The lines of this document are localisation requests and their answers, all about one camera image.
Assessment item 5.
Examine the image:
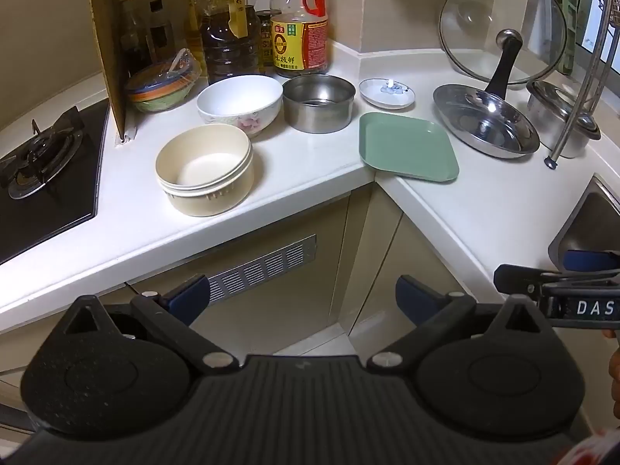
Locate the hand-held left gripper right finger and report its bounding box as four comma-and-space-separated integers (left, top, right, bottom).
368, 275, 553, 371

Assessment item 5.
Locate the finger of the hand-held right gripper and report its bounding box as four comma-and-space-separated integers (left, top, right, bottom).
494, 264, 620, 296
562, 250, 620, 274

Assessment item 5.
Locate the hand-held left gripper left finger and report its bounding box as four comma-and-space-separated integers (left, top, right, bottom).
63, 274, 240, 374

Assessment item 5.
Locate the cream plastic bowl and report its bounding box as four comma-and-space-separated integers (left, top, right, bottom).
155, 123, 255, 218

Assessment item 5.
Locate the white floral ceramic bowl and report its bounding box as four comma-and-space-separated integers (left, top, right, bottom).
196, 75, 284, 139

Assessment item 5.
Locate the stainless steel bowl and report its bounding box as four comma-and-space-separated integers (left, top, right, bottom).
282, 74, 357, 133

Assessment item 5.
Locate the wrapped stack of colourful bowls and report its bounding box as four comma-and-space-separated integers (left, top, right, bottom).
125, 48, 203, 114

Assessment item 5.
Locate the person's right hand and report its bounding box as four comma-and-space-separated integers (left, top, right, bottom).
601, 329, 620, 420

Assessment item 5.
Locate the stainless steel sink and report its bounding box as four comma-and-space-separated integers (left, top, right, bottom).
547, 173, 620, 272

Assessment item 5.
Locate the beige cabinet door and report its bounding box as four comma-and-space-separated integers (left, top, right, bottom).
336, 185, 487, 347
0, 189, 352, 427

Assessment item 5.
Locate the metal vent grille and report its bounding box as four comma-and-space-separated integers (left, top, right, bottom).
206, 234, 318, 301

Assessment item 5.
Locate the person's red white clothing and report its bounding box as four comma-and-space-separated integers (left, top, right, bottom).
576, 429, 620, 465

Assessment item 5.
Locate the green square plate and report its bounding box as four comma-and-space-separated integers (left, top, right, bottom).
358, 112, 460, 184

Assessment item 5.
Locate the steel pot with lid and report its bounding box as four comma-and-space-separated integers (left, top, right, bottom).
525, 80, 602, 160

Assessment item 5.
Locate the black gas stove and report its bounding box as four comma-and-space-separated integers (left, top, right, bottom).
0, 102, 110, 265

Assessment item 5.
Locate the small white saucer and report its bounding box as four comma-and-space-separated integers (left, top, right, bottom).
358, 77, 416, 110

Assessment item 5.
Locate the metal dish rack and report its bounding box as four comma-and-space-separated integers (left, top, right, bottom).
544, 0, 620, 170

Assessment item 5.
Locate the green plastic tray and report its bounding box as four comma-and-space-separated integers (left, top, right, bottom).
556, 0, 580, 76

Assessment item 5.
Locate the large cooking oil bottle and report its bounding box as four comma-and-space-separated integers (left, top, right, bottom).
185, 0, 263, 83

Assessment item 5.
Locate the dark cap glass bottle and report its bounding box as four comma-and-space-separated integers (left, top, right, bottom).
145, 0, 177, 65

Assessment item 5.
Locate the yellow cap glass bottle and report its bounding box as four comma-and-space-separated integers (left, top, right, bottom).
116, 0, 147, 74

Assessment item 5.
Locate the brown cardboard sheet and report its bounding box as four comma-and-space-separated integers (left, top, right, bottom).
86, 0, 140, 147

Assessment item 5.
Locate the glass pot lid black handle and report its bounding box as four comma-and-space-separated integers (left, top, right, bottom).
439, 0, 567, 98

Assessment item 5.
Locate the red handle soy sauce bottle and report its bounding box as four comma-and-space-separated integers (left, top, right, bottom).
269, 0, 331, 79

